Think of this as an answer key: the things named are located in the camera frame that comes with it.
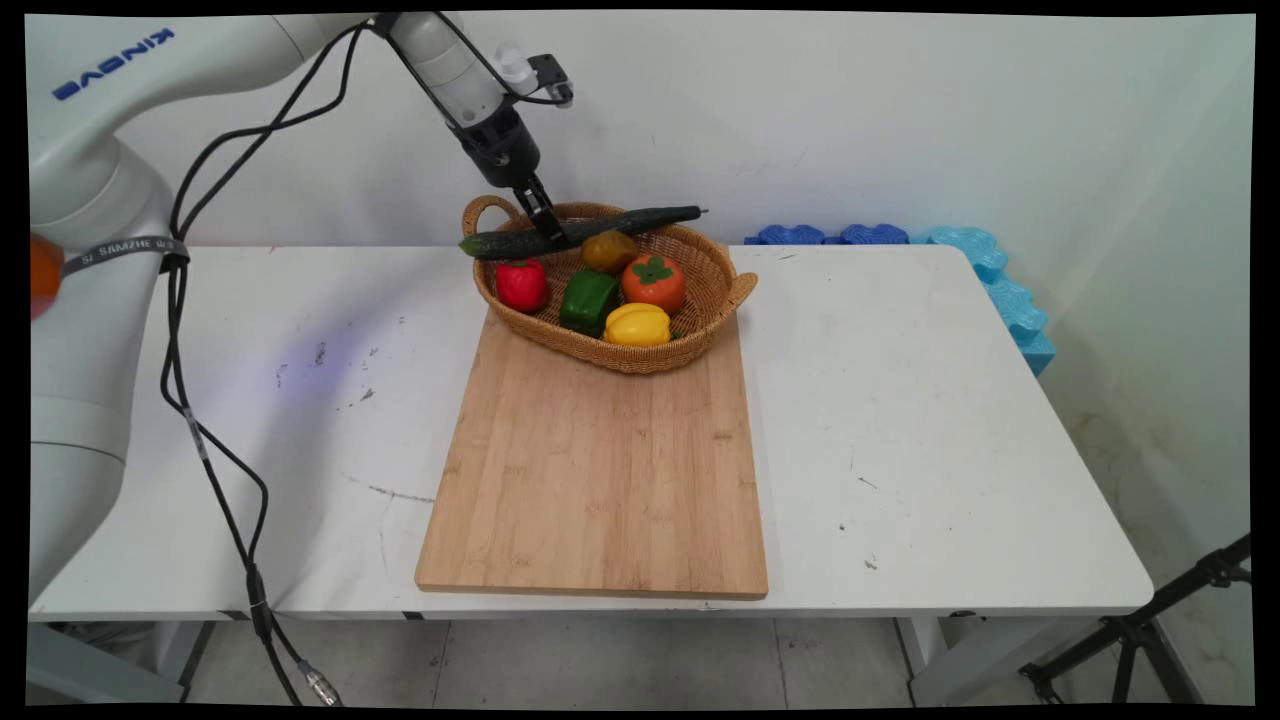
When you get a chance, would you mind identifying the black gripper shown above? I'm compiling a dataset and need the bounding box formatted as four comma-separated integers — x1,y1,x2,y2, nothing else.
455,104,571,247

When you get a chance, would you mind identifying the long dark green cucumber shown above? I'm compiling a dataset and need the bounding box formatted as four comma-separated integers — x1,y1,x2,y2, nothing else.
459,206,710,263

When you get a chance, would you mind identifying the red toy bell pepper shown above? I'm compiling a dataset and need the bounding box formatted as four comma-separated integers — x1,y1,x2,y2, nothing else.
495,258,551,314

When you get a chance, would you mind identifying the green toy bell pepper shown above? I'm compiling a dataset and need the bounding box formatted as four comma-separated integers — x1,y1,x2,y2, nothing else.
559,268,621,338

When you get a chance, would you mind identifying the orange toy persimmon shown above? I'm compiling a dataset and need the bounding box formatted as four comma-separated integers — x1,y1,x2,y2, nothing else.
621,254,688,316

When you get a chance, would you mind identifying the yellow toy bell pepper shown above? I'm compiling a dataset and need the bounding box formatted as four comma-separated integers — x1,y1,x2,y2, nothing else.
603,303,673,348

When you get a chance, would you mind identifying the wooden cutting board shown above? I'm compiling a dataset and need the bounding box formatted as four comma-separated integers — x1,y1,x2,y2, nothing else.
415,305,770,601

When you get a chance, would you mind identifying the light blue foam mat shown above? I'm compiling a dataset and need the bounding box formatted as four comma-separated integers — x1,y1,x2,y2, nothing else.
908,227,1057,378

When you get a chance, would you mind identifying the blurry orange object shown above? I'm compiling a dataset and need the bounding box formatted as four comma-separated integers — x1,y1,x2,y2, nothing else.
30,235,64,321

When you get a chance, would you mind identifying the white table leg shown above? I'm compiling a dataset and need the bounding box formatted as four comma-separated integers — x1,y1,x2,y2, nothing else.
150,620,216,701
893,615,1001,707

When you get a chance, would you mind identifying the wrist camera with black bracket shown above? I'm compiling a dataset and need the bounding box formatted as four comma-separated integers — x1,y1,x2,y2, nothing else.
495,45,577,109

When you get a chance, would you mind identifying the woven wicker basket with handles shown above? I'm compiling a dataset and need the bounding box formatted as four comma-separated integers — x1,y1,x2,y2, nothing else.
462,195,759,376

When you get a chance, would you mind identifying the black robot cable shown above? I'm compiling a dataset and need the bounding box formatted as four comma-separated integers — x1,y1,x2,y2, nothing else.
160,18,373,707
160,22,366,641

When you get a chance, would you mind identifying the grey velcro cable strap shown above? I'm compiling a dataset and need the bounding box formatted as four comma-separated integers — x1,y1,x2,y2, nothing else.
60,236,191,279

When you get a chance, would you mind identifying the black camera tripod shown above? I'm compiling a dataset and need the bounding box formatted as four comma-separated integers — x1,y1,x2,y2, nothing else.
1018,535,1253,706

